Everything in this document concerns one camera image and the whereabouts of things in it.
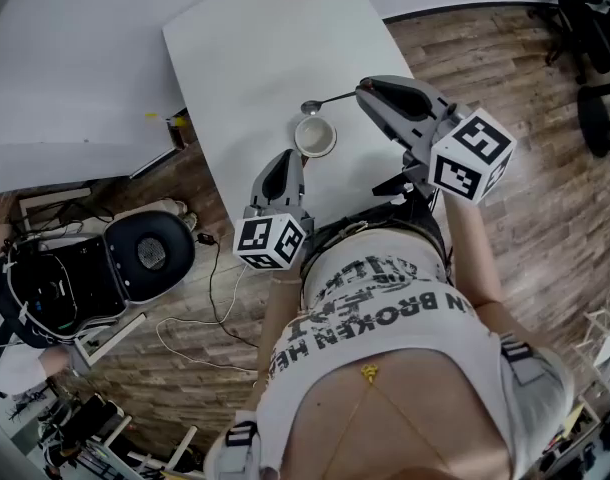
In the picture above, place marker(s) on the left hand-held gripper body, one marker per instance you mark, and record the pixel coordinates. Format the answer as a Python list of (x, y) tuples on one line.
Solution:
[(265, 240)]

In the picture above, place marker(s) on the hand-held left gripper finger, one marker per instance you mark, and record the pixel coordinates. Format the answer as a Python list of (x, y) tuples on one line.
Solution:
[(296, 180), (265, 188)]

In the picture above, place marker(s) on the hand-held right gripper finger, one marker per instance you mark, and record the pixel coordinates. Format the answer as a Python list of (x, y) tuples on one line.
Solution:
[(387, 120), (410, 85)]

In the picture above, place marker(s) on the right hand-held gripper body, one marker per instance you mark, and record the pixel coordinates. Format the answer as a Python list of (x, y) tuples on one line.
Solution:
[(467, 155)]

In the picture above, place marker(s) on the white cup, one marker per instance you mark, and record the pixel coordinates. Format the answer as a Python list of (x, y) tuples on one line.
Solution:
[(315, 135)]

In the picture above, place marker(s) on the metal spoon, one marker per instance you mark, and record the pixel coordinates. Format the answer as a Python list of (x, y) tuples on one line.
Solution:
[(330, 100)]

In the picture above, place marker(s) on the person's left forearm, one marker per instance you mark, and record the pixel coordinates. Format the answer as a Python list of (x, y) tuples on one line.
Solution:
[(277, 318)]

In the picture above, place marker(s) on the person's right forearm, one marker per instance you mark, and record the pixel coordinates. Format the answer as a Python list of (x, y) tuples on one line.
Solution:
[(470, 248)]

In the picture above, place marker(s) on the black power adapter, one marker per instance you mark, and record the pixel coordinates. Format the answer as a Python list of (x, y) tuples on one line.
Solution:
[(205, 238)]

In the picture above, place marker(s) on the dark denim shorts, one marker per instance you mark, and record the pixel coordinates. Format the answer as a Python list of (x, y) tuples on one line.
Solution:
[(420, 220)]

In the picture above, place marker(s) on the brown bottle with yellow cap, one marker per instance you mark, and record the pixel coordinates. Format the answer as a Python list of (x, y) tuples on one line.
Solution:
[(176, 133)]

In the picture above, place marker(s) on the open black padded case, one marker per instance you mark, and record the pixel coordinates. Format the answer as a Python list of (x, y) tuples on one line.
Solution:
[(135, 263)]

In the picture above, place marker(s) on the black office chair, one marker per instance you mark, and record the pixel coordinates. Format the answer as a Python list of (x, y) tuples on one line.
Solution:
[(602, 118), (592, 23)]

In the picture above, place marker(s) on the white printed t-shirt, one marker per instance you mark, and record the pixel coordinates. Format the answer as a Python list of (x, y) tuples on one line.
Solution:
[(385, 318)]

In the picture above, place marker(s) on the white stool frame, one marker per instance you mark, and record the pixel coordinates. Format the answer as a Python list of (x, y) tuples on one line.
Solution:
[(165, 455)]

